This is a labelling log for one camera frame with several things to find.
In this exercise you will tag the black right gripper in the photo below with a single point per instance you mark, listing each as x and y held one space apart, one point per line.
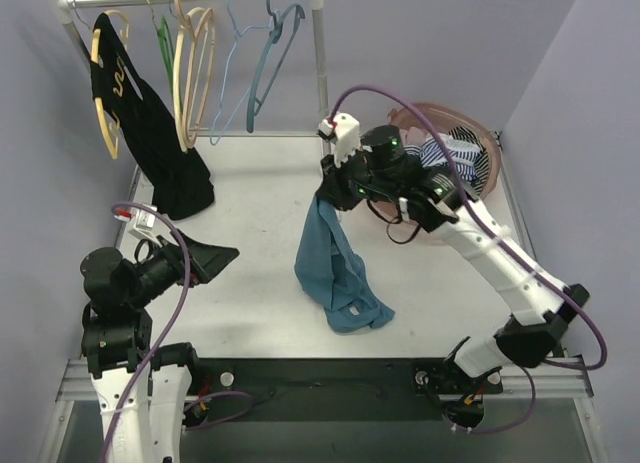
335 181

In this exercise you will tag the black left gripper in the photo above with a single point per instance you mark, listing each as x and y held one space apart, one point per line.
190 262

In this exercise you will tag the teal tank top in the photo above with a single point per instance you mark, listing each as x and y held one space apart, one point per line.
334 276

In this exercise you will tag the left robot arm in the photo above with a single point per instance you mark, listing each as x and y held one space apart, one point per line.
141 390

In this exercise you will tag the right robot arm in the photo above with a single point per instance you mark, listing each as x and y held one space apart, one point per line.
541 306

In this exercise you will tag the cream wooden hanger with garment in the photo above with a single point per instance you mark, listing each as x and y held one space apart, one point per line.
110 130

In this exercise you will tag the green thin hanger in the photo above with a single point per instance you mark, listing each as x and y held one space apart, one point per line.
166 46

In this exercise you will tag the beige wooden hanger front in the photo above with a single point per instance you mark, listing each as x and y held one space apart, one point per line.
182 93

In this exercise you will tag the black hanging garment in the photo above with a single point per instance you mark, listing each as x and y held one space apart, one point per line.
181 180

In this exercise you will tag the pale pink garment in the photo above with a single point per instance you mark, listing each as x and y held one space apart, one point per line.
413 136

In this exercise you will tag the pink plastic laundry basket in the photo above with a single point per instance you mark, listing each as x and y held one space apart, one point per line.
401 159

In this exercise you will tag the black white striped garment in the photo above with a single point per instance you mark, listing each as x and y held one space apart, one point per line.
481 163

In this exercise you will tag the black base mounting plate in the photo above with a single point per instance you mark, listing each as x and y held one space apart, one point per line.
332 390

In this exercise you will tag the white clothes rack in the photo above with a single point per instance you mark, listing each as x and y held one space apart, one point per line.
65 12

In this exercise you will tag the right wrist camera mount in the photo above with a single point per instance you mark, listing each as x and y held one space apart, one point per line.
343 131

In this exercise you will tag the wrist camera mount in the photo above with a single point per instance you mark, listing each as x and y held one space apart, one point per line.
343 131
139 223

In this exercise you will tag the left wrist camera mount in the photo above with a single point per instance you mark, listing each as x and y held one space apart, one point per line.
139 223

